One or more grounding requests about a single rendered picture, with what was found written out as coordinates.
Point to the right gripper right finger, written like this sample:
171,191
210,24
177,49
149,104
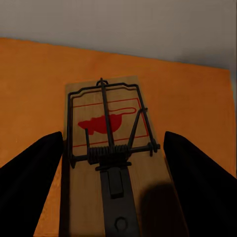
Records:
207,192

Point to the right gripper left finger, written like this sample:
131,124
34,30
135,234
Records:
24,185

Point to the mousetrap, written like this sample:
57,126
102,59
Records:
114,180

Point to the cabinet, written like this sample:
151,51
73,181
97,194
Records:
191,100

